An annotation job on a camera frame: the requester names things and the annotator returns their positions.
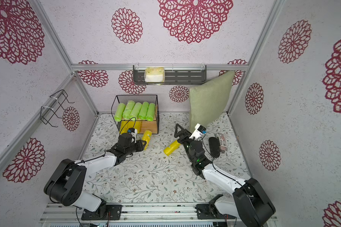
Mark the black wire wooden shelf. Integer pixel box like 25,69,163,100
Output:
112,95,160,134

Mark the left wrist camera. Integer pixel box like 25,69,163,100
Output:
127,128,138,143

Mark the green bag roll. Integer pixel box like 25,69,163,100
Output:
114,103,126,122
122,100,136,120
146,103,155,122
130,102,142,120
138,102,149,120

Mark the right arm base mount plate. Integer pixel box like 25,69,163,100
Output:
196,204,236,220

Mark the yellow bag roll top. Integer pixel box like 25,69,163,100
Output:
164,140,181,156

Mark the white yellow sponge block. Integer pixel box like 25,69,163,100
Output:
145,67,165,83

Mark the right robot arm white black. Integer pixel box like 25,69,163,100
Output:
174,124,276,227

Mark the green cushion pillow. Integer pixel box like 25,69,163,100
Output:
189,71,235,130

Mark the yellow bag roll front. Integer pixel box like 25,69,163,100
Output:
119,121,128,134

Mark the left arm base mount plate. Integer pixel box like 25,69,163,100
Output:
81,205,123,221

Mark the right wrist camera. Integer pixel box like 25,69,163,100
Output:
189,124,206,140

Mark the black oval object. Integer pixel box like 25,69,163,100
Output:
208,137,221,159

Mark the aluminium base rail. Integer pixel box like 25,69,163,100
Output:
39,203,240,225

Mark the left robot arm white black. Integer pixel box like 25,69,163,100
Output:
44,132,147,213

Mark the grey wall mounted rack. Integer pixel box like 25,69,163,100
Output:
133,65,207,85

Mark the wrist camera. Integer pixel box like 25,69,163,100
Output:
189,124,206,140
127,128,138,143

